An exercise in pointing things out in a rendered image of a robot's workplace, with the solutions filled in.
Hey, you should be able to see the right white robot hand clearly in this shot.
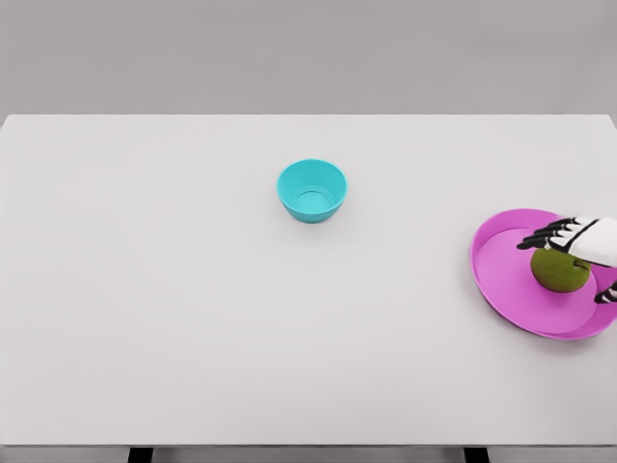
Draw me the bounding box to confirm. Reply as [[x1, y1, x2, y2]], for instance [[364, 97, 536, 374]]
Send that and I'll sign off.
[[516, 214, 617, 306]]

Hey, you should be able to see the green apple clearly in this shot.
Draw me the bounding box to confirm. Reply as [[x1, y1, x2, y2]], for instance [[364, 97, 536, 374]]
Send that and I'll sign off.
[[529, 246, 591, 294]]

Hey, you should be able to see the pink plate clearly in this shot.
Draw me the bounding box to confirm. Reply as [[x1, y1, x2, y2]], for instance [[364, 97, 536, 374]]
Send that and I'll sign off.
[[469, 207, 617, 341]]

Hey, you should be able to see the blue bowl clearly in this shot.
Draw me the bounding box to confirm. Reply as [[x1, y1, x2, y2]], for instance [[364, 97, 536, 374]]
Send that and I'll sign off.
[[276, 159, 349, 225]]

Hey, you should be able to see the white table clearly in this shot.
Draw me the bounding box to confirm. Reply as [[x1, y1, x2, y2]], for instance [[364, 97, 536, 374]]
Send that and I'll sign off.
[[0, 113, 617, 463]]

